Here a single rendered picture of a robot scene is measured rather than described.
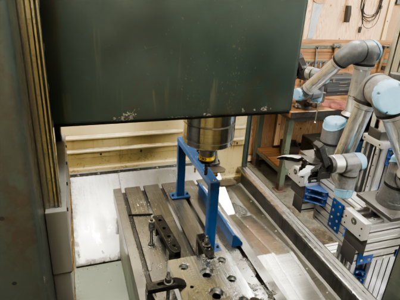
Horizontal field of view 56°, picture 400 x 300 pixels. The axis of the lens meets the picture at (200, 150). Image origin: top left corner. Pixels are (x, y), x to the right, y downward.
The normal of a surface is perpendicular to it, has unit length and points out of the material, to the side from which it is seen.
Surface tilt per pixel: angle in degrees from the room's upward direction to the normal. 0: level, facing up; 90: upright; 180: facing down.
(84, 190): 25
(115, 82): 90
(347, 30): 90
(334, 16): 90
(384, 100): 83
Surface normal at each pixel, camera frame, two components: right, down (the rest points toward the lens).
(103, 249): 0.18, -0.67
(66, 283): 0.32, 0.40
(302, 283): 0.10, -0.85
